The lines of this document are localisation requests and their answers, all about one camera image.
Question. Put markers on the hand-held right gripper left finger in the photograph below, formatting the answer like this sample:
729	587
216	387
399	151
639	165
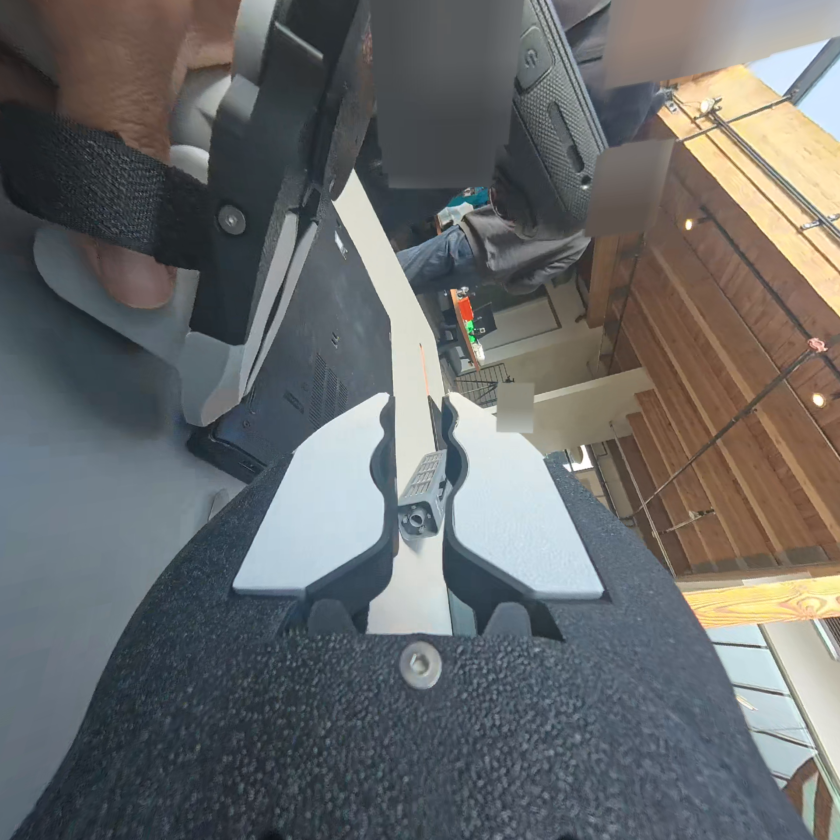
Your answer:
315	518

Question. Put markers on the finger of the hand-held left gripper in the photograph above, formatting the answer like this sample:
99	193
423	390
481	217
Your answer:
289	295
273	295

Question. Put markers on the grey screwdriver bit case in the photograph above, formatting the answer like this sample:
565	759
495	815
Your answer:
423	485

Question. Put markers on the white desk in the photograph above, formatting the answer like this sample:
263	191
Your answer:
413	584

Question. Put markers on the black laptop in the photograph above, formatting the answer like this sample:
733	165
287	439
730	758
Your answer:
341	315

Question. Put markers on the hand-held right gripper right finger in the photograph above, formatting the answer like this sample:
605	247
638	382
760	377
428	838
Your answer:
525	518

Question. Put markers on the person's left hand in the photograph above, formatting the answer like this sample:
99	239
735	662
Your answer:
118	52

